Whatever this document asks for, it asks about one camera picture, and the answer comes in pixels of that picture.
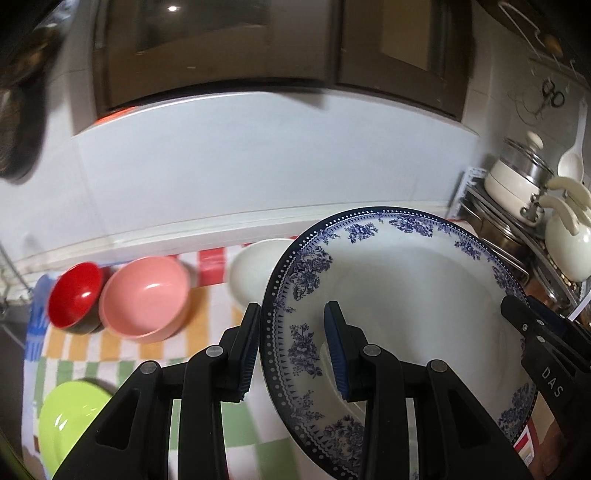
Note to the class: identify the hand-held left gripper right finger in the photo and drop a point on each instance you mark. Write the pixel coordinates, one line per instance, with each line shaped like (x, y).
(334, 350)

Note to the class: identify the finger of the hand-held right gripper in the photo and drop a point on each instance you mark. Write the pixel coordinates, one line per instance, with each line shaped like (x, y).
(519, 316)
(549, 316)

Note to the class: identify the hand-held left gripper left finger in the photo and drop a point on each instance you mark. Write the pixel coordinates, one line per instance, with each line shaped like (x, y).
(244, 355)

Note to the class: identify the white bowl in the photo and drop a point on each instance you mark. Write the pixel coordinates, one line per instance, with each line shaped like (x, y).
(251, 272)

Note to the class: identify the blue floral white plate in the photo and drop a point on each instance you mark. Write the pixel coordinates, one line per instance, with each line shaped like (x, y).
(415, 286)

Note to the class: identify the pink bowl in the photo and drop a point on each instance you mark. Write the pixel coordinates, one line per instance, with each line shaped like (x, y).
(147, 300)

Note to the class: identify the red bowl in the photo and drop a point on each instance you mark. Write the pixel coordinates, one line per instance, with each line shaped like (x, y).
(74, 295)

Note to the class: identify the green plate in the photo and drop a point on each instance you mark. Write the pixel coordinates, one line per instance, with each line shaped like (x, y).
(69, 420)

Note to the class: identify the cream kettle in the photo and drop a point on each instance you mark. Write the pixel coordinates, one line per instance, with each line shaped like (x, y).
(570, 240)

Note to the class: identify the steel pot under rack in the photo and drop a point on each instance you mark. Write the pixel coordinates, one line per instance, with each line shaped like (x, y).
(496, 235)

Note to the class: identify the colourful striped tablecloth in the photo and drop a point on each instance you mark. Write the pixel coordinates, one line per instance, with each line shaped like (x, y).
(138, 364)

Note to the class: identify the metal countertop shelf rack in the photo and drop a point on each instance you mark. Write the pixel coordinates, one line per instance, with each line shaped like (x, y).
(471, 198)

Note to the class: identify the cream pot with glass lid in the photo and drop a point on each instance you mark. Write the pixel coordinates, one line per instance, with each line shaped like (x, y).
(512, 180)

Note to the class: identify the white rice spoon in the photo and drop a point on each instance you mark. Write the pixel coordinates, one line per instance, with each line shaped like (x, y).
(571, 161)

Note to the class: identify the blue printed cloth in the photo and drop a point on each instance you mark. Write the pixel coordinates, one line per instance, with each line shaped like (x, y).
(39, 318)

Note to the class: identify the black scissors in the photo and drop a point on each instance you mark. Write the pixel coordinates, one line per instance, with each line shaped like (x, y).
(551, 94)

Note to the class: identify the black frying pan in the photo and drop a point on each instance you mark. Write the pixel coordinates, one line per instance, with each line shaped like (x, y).
(18, 138)

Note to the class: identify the wall rack with cutting boards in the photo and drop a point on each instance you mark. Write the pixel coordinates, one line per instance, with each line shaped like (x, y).
(545, 32)

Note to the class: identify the dark brown window frame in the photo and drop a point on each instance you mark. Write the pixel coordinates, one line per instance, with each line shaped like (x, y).
(277, 46)

